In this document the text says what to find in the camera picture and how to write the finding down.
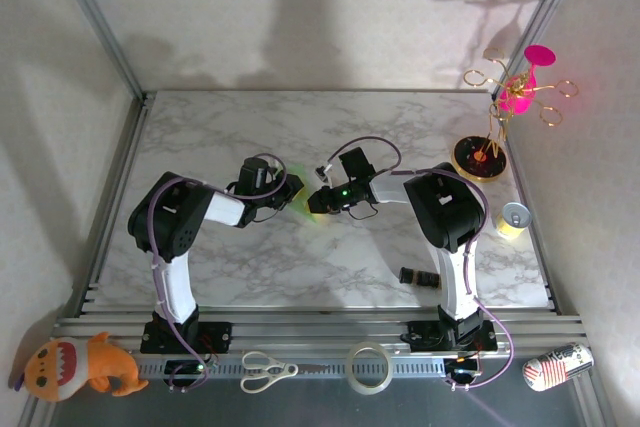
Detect small black cylinder bottle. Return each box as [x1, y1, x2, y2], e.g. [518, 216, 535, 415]
[398, 265, 442, 291]

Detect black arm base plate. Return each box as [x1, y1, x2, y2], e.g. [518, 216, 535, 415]
[402, 319, 499, 352]
[139, 319, 234, 354]

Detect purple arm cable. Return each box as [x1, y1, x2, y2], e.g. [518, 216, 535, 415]
[319, 135, 516, 393]
[148, 152, 290, 393]

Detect light green paper sheet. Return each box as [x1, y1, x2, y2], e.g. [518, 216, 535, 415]
[289, 163, 324, 224]

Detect grey slotted cable duct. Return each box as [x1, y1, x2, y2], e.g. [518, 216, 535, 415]
[134, 356, 481, 378]

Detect aluminium frame crossbar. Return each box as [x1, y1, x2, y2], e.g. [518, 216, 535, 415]
[52, 311, 589, 356]

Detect gold wire glass rack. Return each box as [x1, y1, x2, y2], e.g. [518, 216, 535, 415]
[452, 46, 580, 183]

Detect clear adhesive tape roll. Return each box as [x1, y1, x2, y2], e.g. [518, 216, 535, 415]
[346, 340, 395, 396]

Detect yellow drink can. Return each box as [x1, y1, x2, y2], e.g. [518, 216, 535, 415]
[494, 201, 530, 242]

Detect orange shark plush toy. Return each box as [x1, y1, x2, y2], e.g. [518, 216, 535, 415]
[8, 330, 150, 403]

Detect aluminium table side rail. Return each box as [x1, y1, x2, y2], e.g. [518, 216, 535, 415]
[74, 90, 154, 318]
[489, 90, 560, 316]

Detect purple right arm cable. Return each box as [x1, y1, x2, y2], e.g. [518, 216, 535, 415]
[319, 135, 516, 393]

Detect black controller board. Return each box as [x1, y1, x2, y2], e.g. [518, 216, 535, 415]
[444, 357, 482, 379]
[163, 359, 207, 379]

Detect white handled scissors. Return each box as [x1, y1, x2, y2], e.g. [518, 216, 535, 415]
[239, 350, 331, 395]

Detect pink wine glass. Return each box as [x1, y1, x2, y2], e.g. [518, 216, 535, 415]
[497, 44, 557, 116]

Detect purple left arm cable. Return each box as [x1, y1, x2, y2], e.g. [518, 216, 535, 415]
[148, 152, 290, 393]

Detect red white striped can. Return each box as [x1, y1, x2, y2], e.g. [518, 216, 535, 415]
[522, 341, 595, 392]

